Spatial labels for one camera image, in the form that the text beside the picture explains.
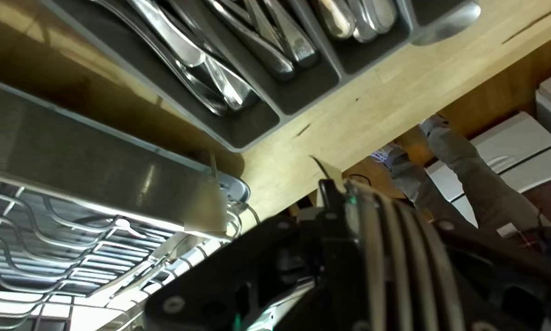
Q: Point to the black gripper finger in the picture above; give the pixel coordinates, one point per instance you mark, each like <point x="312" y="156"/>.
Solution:
<point x="340" y="257"/>

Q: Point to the grey steel dish drying rack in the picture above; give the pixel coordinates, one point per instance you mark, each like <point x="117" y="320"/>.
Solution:
<point x="92" y="219"/>

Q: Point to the grey utensil organizer tray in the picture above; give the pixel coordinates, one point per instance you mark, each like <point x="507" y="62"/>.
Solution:
<point x="238" y="68"/>

